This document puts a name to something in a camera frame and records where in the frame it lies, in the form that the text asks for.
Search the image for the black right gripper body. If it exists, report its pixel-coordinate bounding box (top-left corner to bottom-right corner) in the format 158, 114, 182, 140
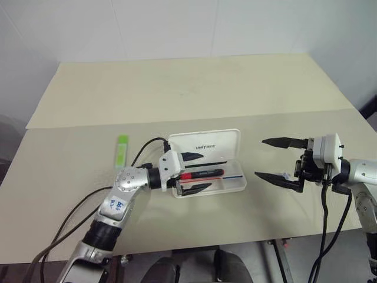
294, 137, 335, 189

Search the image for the thin black pen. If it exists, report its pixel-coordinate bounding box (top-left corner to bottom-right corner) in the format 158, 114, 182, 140
184, 160, 228, 169

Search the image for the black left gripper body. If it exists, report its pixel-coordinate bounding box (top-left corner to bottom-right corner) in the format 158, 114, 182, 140
165, 152, 186, 191

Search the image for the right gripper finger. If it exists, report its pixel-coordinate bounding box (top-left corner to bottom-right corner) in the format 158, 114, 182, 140
261, 137, 309, 150
254, 171, 305, 194

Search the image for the green marker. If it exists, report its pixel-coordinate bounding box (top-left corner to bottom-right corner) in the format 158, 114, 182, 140
115, 134, 130, 169

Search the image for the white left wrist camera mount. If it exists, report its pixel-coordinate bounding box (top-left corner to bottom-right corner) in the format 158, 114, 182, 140
158, 150, 181, 192

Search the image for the dark rounded shape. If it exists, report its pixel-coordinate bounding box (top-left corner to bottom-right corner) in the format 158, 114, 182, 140
213, 246, 252, 283
145, 256, 181, 283

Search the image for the red and black marker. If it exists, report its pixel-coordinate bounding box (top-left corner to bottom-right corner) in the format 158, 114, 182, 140
180, 168, 227, 181

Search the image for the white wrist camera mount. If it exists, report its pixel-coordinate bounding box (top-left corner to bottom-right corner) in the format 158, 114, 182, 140
311, 133, 346, 170
158, 150, 181, 192

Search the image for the white plastic pencil case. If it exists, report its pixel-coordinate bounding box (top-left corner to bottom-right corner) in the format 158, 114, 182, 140
168, 128, 247, 199

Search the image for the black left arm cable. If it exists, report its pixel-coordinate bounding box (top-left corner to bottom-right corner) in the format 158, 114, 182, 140
39, 208, 102, 283
28, 137, 172, 283

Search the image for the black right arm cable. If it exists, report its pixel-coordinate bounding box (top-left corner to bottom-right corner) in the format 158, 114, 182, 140
310, 180, 331, 283
311, 185, 353, 283

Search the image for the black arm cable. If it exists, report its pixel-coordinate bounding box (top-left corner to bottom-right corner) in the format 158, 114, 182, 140
311, 185, 353, 283
39, 208, 102, 283
310, 180, 331, 283
28, 137, 172, 283

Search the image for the black object beside table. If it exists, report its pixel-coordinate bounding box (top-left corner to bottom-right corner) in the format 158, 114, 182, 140
358, 90, 377, 131

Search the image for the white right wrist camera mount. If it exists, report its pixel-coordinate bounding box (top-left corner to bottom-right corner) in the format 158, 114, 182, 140
311, 133, 346, 170

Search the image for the grey metal table frame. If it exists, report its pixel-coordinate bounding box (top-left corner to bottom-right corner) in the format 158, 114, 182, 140
262, 237, 296, 283

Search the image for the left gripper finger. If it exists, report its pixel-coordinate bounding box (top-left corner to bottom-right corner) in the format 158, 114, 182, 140
181, 151, 204, 163
175, 182, 214, 198

